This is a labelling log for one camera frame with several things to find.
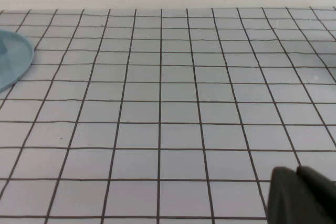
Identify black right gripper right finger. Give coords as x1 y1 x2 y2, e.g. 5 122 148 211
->
296 165 336 224

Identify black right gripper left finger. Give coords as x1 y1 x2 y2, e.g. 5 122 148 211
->
267 166 316 224

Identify blue cup stand white caps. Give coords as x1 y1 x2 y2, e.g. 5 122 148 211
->
0 30 35 94

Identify white grid tablecloth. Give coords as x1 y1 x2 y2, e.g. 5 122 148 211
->
0 7 336 224

